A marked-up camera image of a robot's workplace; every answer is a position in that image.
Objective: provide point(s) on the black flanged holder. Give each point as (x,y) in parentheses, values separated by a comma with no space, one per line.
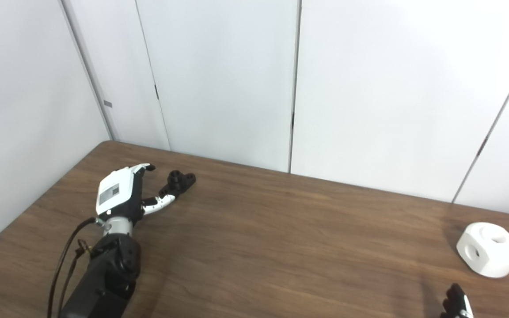
(178,182)

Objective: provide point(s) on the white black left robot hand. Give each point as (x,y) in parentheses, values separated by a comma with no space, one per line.
(115,190)

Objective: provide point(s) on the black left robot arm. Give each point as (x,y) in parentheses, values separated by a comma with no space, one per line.
(108,274)

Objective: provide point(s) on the round white plastic piece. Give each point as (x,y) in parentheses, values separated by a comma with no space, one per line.
(497,256)

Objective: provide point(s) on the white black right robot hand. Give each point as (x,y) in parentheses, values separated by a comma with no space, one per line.
(455,304)

